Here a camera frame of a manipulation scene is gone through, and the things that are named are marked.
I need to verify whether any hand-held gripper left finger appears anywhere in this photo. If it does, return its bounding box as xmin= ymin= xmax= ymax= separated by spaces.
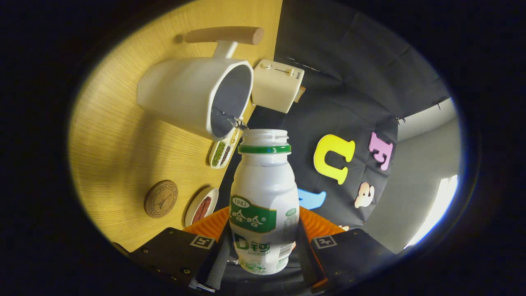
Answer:
xmin=121 ymin=206 xmax=233 ymax=293

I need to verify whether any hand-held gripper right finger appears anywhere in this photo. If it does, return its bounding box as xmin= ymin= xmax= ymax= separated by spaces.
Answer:
xmin=296 ymin=206 xmax=397 ymax=294

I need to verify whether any round brown coaster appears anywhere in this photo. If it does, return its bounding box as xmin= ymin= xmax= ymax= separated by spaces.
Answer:
xmin=144 ymin=180 xmax=179 ymax=219

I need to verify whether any white juice bottle green label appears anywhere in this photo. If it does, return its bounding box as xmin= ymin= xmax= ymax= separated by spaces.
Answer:
xmin=228 ymin=129 xmax=300 ymax=275

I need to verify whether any white cup wooden handle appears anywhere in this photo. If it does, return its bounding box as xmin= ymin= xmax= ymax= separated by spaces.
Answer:
xmin=137 ymin=26 xmax=265 ymax=142

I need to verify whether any white round plate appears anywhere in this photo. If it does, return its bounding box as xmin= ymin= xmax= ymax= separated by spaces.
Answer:
xmin=185 ymin=188 xmax=219 ymax=227

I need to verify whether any white divided dish of beans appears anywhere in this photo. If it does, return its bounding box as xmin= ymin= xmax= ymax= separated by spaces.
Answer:
xmin=208 ymin=127 xmax=243 ymax=169

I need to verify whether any wooden table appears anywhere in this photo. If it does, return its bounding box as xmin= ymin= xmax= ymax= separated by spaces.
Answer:
xmin=68 ymin=0 xmax=283 ymax=252

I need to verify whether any black backdrop cloth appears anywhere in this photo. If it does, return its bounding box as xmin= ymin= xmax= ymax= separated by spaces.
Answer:
xmin=214 ymin=0 xmax=452 ymax=296

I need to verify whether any cream toaster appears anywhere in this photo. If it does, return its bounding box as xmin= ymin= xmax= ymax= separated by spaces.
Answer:
xmin=251 ymin=59 xmax=305 ymax=114

